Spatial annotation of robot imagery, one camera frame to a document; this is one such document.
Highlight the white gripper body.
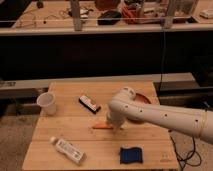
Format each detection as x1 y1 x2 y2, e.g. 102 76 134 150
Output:
106 113 124 130

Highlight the orange pepper with green stem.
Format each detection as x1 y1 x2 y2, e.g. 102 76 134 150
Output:
92 124 113 129

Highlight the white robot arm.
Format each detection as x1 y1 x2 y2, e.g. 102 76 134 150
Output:
107 87 213 144

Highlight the black and white eraser box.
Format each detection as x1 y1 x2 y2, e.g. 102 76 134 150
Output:
79 95 101 114

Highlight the blue sponge cloth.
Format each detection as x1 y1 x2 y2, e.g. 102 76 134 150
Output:
119 147 143 164

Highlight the white glue bottle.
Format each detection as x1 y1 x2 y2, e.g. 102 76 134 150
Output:
50 137 86 165

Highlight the white plastic cup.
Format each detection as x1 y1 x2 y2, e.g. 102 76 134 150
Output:
36 92 56 116

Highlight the black bag on shelf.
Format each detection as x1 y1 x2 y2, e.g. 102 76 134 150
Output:
97 10 121 25

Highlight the black power cable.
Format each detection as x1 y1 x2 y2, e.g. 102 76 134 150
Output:
168 131 203 171

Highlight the grey metal post right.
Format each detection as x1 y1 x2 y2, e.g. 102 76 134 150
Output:
163 0 176 29

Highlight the grey metal post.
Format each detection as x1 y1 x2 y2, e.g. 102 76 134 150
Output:
70 0 82 31
163 0 176 29

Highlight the grey metal post left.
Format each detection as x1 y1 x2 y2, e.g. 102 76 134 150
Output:
70 0 82 31

